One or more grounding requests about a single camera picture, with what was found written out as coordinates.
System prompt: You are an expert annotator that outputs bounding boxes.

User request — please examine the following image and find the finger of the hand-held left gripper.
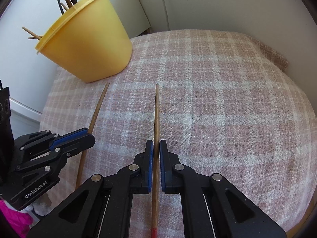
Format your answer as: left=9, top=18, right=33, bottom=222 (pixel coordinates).
left=13, top=128, right=96, bottom=159
left=15, top=147, right=68, bottom=179

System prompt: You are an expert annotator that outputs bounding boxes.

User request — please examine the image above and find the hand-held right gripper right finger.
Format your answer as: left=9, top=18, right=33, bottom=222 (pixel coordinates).
left=159, top=139, right=288, bottom=238

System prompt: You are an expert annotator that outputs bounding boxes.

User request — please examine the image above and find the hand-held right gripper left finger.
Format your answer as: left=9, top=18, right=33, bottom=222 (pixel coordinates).
left=26, top=139, right=153, bottom=238

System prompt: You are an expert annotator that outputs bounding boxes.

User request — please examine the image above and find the yellow plastic bucket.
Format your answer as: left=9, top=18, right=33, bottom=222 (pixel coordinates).
left=35, top=0, right=133, bottom=83

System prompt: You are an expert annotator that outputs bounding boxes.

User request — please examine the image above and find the pink cloth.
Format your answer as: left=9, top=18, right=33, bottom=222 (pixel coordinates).
left=0, top=200, right=32, bottom=237

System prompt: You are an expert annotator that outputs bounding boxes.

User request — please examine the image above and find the white ledge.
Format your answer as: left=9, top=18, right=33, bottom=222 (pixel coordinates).
left=10, top=99, right=43, bottom=122

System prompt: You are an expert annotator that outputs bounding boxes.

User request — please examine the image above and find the pink plaid blanket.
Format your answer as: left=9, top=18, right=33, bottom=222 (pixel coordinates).
left=40, top=29, right=313, bottom=238

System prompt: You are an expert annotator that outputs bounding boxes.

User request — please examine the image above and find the white panel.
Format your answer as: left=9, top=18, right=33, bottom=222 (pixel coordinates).
left=129, top=0, right=152, bottom=38

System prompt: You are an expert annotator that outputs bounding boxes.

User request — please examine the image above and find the white cable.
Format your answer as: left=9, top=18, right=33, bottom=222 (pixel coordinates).
left=147, top=0, right=170, bottom=31

